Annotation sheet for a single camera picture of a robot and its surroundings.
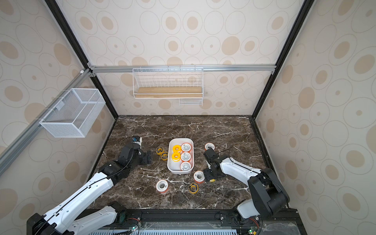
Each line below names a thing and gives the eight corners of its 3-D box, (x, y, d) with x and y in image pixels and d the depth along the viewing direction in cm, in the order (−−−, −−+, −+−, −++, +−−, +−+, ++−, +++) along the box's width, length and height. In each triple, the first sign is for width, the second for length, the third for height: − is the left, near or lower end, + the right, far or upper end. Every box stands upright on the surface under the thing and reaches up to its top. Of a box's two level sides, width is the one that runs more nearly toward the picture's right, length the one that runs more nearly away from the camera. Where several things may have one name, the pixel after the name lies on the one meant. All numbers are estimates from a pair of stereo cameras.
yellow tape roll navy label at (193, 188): (188, 193, 84) (188, 192, 82) (188, 184, 87) (188, 182, 86) (198, 193, 84) (198, 192, 82) (198, 184, 87) (198, 182, 86)
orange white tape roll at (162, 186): (155, 193, 84) (154, 191, 82) (157, 180, 88) (156, 179, 87) (167, 193, 84) (167, 191, 82) (168, 180, 88) (168, 179, 87)
